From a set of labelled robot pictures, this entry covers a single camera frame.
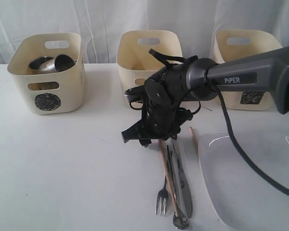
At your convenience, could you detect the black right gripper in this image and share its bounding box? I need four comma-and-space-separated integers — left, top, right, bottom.
121, 64, 190, 144

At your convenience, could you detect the wooden chopstick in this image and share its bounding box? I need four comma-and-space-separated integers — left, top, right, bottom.
189, 127, 198, 155
158, 140, 179, 218

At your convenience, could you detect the steel fork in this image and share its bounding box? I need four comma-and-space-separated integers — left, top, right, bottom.
155, 145, 171, 216

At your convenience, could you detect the steel spoon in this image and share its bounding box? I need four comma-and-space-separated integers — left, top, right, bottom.
166, 146, 189, 230

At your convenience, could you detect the steel mug with wire handle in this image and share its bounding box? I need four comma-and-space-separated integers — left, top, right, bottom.
38, 54, 76, 74

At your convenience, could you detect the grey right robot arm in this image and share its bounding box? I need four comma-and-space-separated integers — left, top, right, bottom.
121, 46, 289, 146

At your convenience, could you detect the steel table knife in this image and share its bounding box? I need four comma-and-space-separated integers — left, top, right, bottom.
171, 139, 193, 218

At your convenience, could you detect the cream bin with triangle mark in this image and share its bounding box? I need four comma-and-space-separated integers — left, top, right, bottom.
117, 30, 182, 94

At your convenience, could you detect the cream bin with circle mark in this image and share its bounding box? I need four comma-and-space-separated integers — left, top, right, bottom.
7, 33, 85, 115

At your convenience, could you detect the white square plate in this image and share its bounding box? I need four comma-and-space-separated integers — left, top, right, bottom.
198, 132, 289, 231

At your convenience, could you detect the cream bin with square mark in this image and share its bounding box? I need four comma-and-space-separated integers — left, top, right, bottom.
213, 29, 282, 111

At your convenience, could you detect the white curtain backdrop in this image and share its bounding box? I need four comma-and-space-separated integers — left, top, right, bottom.
0, 0, 289, 64

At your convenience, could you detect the steel cup in bin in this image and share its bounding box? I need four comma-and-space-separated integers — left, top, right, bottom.
29, 56, 53, 71

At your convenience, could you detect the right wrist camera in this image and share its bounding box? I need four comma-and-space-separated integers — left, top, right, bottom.
124, 86, 146, 110

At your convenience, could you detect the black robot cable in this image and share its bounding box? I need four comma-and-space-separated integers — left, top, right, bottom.
148, 48, 289, 200

